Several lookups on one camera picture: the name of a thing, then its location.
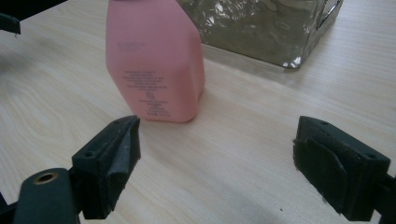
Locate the pink plastic bottle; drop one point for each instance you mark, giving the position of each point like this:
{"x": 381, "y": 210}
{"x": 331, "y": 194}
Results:
{"x": 155, "y": 59}

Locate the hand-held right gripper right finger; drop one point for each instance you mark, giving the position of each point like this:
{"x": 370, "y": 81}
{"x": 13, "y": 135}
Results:
{"x": 336, "y": 168}

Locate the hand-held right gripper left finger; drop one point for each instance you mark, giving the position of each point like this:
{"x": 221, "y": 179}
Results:
{"x": 102, "y": 168}

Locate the silver foil bag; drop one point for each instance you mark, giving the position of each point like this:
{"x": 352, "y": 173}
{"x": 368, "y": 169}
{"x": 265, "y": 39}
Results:
{"x": 264, "y": 28}

